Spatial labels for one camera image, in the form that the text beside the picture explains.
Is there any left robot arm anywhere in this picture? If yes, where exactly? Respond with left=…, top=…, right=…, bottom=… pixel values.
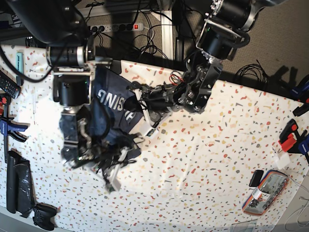
left=126, top=0, right=274, bottom=138

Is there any black table clamp bracket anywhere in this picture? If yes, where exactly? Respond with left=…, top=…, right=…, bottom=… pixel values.
left=110, top=60, right=122, bottom=75

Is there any red black clamp left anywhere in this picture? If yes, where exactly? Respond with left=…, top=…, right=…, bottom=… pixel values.
left=0, top=93, right=12, bottom=117

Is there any aluminium table leg profile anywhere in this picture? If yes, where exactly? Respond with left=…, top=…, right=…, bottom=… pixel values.
left=157, top=0, right=174, bottom=60

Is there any blue T-shirt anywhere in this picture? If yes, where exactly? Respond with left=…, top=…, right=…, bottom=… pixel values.
left=55, top=65, right=142, bottom=167

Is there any small black box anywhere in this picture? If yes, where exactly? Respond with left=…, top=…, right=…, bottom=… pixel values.
left=249, top=170, right=264, bottom=188

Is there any black game controller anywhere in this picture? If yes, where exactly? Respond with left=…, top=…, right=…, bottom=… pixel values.
left=32, top=204, right=57, bottom=231

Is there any blue black bar clamp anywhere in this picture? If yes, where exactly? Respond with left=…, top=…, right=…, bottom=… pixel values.
left=0, top=116, right=28, bottom=163

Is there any terrazzo pattern table cloth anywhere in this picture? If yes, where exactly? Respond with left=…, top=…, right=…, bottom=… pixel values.
left=0, top=44, right=309, bottom=232

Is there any black plastic bag roll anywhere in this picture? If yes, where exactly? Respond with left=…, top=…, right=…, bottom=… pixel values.
left=6, top=150, right=35, bottom=218

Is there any blue clamp far right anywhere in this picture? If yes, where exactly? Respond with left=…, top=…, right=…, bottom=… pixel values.
left=291, top=75, right=309, bottom=116

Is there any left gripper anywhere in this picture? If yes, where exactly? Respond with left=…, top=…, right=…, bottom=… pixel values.
left=130, top=82, right=183, bottom=138

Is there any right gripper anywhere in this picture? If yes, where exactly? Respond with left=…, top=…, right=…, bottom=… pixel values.
left=93, top=135, right=145, bottom=193

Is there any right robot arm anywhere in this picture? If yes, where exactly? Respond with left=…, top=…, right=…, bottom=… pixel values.
left=7, top=0, right=139, bottom=192

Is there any white plastic part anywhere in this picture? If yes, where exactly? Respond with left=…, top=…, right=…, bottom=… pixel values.
left=273, top=149, right=291, bottom=170

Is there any orange blue tool case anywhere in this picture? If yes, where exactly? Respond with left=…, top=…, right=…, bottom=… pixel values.
left=242, top=170, right=289, bottom=217

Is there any white power strip red switch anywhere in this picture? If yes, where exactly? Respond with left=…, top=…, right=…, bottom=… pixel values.
left=89, top=23, right=145, bottom=33

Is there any red black clamp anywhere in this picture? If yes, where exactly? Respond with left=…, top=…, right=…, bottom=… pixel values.
left=278, top=119, right=309, bottom=162
left=0, top=93, right=12, bottom=117

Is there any black TV remote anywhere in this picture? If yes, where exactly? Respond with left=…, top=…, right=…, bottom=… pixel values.
left=0, top=71, right=21, bottom=99

